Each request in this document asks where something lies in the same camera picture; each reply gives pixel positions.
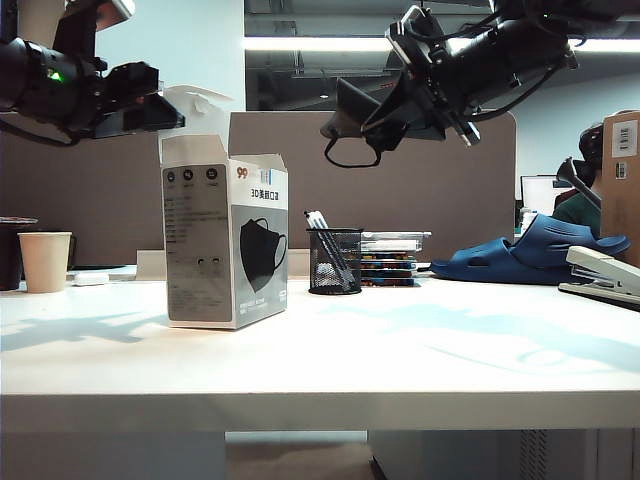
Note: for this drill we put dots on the beige paper cup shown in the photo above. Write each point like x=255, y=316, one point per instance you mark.
x=45, y=265

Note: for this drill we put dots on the ceiling light strip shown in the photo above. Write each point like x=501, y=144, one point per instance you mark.
x=325, y=44

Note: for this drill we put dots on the clear plastic marker box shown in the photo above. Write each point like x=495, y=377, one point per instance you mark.
x=395, y=245

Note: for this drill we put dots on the brown cardboard box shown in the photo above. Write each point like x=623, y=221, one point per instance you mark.
x=625, y=210

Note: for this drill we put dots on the brown fabric desk partition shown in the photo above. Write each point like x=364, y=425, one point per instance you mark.
x=400, y=190

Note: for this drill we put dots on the grey white mask box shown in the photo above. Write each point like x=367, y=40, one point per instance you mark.
x=200, y=240

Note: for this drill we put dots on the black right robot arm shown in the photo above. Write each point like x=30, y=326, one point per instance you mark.
x=500, y=50

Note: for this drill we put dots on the black round container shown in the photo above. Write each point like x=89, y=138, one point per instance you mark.
x=10, y=260

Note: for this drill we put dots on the white earbuds case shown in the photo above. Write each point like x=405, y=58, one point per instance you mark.
x=90, y=279

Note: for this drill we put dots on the seated person in green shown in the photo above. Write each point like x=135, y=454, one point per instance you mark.
x=575, y=210

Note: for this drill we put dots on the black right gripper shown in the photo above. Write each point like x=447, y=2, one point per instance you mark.
x=435, y=85

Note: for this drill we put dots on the grey black chair part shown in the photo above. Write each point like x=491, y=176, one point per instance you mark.
x=570, y=172

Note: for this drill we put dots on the navy blue rubber slipper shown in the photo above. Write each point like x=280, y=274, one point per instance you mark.
x=500, y=265

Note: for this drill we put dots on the black mesh pen holder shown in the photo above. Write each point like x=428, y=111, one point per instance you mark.
x=332, y=287

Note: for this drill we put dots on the computer monitor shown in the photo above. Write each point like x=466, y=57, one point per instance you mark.
x=537, y=192

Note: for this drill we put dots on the black face mask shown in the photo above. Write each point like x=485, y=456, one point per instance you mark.
x=350, y=110

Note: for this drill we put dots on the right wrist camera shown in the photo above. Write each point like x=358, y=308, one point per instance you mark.
x=415, y=35

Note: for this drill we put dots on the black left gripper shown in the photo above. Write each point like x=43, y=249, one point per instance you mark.
x=130, y=82

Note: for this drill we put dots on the beige metal stapler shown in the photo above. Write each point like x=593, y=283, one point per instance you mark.
x=600, y=262

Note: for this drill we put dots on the colourful clear flat case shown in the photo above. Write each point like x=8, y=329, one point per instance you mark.
x=390, y=256
x=390, y=282
x=390, y=265
x=390, y=273

